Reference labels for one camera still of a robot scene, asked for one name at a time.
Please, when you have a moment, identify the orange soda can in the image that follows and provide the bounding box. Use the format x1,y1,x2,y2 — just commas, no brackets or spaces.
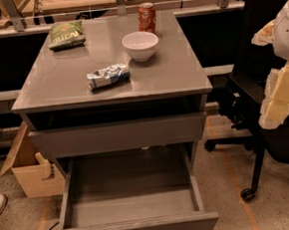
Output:
138,2,156,33

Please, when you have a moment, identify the open grey middle drawer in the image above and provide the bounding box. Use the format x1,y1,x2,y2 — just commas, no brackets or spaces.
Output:
58,144,218,230

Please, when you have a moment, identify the white ceramic bowl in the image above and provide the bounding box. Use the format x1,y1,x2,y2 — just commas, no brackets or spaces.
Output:
122,31,158,62

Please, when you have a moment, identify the closed grey top drawer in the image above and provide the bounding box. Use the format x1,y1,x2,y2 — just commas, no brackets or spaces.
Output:
29,112,206,158

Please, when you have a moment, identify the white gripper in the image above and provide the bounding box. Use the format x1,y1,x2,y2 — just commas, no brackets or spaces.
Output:
251,0,289,129

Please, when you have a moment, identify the black office chair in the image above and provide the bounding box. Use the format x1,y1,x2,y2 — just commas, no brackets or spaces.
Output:
192,0,289,206

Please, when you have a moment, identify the cardboard box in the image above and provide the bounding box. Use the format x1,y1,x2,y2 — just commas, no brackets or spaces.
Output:
0,122,66,198

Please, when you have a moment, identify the green chip bag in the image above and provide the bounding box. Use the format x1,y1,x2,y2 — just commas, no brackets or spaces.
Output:
48,21,86,51

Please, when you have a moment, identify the grey drawer cabinet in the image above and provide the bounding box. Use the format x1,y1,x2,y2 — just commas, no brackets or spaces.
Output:
4,7,224,230

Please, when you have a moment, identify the silver blue redbull can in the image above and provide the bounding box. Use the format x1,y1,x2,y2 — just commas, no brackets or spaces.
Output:
87,63,131,91

